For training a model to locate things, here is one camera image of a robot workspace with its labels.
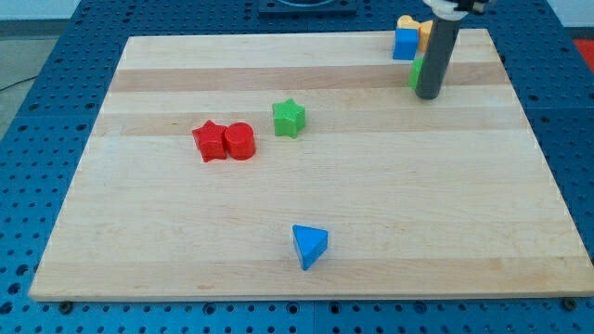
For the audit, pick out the yellow heart block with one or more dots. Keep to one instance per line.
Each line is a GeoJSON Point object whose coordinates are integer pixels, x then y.
{"type": "Point", "coordinates": [407, 22]}

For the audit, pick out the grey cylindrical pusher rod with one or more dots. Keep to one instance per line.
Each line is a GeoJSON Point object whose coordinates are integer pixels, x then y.
{"type": "Point", "coordinates": [440, 46]}

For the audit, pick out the green star block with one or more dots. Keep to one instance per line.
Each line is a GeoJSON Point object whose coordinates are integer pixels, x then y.
{"type": "Point", "coordinates": [288, 118]}

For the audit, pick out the red cylinder block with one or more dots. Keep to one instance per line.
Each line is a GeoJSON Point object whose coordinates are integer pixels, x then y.
{"type": "Point", "coordinates": [240, 142]}

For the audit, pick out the yellow hexagon block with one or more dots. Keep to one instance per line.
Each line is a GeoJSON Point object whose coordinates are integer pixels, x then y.
{"type": "Point", "coordinates": [424, 30]}

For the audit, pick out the green block behind rod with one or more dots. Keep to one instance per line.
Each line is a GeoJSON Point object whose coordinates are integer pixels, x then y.
{"type": "Point", "coordinates": [414, 74]}

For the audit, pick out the red star block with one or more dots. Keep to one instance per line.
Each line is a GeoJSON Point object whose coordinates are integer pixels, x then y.
{"type": "Point", "coordinates": [210, 141]}

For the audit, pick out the blue triangle block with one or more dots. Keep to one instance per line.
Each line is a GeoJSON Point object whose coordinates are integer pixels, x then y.
{"type": "Point", "coordinates": [310, 243]}

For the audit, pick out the robot arm end white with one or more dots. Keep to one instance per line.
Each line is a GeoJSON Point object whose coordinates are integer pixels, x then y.
{"type": "Point", "coordinates": [454, 10]}

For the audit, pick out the blue cube block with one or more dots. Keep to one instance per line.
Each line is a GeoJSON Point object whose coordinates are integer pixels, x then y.
{"type": "Point", "coordinates": [405, 44]}

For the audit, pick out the wooden board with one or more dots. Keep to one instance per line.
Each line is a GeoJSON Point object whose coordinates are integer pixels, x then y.
{"type": "Point", "coordinates": [448, 198]}

